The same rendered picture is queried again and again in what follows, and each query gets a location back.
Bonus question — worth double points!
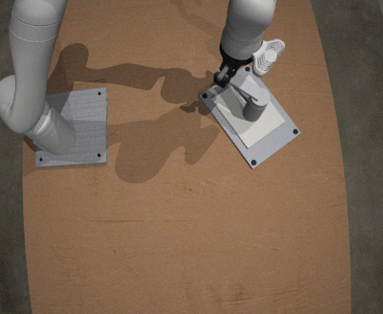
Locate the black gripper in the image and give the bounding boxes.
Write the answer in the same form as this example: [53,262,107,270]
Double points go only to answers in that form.
[214,40,253,88]

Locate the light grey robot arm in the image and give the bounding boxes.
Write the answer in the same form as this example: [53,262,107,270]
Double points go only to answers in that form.
[0,0,285,155]

